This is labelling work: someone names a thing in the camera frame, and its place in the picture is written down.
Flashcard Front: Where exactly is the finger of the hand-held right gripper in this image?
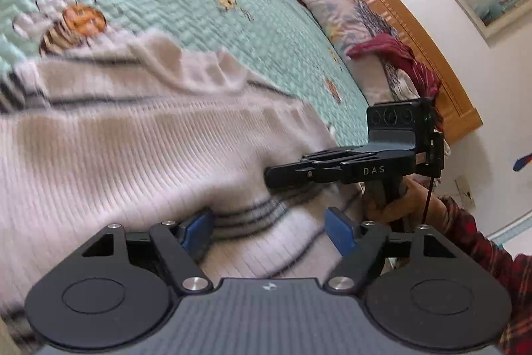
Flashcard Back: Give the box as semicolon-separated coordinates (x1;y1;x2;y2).
264;148;373;190

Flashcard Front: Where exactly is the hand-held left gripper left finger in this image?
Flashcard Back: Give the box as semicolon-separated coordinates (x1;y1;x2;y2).
82;209;215;294

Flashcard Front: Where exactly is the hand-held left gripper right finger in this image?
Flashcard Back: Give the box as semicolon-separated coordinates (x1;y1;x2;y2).
323;206;459;293

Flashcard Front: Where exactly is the white black-striped knit sweater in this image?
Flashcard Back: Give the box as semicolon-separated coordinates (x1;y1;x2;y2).
0;28;367;344

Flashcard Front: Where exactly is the person's right hand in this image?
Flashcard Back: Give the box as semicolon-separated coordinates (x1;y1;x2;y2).
367;176;448;234

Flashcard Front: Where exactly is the red cloth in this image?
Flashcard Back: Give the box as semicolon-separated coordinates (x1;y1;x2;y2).
346;32;444;107

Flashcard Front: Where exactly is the wooden headboard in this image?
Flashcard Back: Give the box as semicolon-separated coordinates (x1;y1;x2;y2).
309;0;485;144

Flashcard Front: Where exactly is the black white patterned cloth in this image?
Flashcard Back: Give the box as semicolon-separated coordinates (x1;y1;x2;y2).
356;0;400;40

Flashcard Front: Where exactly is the floral pink pillow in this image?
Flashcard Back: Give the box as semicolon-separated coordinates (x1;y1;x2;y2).
238;0;417;103

